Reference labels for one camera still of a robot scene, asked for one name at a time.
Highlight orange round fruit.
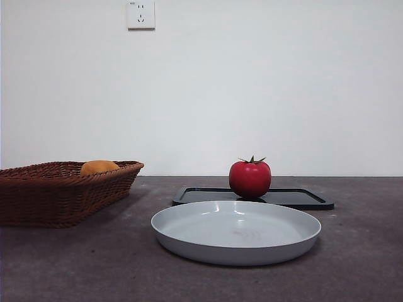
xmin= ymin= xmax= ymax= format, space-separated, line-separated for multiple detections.
xmin=80 ymin=160 xmax=120 ymax=176

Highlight pale grey round plate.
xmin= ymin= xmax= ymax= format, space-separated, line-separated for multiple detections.
xmin=150 ymin=200 xmax=322 ymax=267

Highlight dark rectangular cutting board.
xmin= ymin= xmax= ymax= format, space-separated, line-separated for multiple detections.
xmin=171 ymin=186 xmax=335 ymax=211

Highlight brown wicker basket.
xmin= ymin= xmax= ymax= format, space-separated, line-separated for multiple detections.
xmin=0 ymin=160 xmax=145 ymax=229

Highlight white wall socket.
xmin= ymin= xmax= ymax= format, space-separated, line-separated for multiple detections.
xmin=127 ymin=0 xmax=156 ymax=31

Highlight red tomato with green stem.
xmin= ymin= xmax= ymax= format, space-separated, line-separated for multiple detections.
xmin=229 ymin=155 xmax=272 ymax=199

